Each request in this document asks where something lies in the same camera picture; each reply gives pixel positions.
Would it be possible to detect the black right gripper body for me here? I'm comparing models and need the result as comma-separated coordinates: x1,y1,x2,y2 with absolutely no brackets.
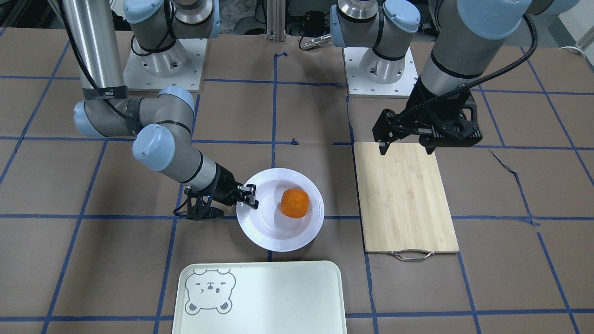
205,163,242,206

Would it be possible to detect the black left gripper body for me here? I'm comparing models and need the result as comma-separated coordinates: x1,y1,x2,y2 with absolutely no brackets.
373,79,483,155

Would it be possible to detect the white round plate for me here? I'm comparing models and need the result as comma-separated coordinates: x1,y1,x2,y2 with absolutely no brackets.
236,168,325,252

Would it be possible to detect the orange fruit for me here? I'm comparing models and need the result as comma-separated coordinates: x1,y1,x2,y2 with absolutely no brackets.
280,188,309,218

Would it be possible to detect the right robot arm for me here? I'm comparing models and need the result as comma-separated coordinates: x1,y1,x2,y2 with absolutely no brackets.
57,0,258,209

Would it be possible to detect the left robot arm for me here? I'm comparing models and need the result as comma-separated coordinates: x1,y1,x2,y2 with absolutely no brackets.
329,0,552,155

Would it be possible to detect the cream bear tray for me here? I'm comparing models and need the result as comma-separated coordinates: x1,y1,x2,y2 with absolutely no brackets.
172,261,348,334

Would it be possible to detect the bamboo cutting board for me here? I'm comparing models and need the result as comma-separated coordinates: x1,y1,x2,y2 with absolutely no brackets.
354,142,459,261

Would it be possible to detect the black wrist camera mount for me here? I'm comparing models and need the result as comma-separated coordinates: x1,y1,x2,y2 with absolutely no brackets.
173,186,224,221

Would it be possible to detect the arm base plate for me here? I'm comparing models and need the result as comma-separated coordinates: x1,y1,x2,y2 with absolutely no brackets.
123,39,208,93
343,47,418,99

